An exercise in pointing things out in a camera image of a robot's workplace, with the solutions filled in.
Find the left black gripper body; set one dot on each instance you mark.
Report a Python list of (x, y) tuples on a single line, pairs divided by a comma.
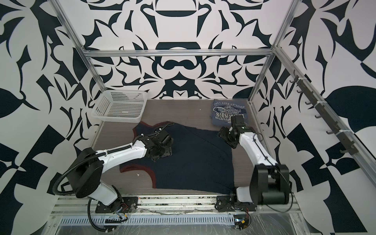
[(164, 152)]

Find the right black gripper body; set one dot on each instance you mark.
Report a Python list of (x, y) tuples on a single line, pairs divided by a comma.
[(228, 135)]

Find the blue grey tank top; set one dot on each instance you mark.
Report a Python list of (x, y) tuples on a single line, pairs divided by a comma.
[(223, 110)]

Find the black printed tank top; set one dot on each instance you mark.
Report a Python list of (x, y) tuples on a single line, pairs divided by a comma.
[(200, 161)]

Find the white plastic laundry basket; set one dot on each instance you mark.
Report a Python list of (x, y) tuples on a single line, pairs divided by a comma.
[(120, 106)]

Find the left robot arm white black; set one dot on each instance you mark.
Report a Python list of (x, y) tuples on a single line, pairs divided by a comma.
[(83, 177)]

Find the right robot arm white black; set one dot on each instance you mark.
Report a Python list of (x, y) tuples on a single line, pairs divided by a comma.
[(269, 183)]

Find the small electronics board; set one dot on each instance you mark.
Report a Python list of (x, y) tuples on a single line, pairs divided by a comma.
[(242, 221)]

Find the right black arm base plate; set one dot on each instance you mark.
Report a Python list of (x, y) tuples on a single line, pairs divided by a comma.
[(227, 203)]

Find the white slotted cable duct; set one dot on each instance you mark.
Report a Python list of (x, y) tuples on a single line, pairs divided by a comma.
[(183, 219)]

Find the aluminium frame crossbar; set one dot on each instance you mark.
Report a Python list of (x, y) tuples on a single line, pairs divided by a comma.
[(199, 52)]

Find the black wall hook rack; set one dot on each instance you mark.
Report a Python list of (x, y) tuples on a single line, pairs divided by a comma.
[(326, 113)]

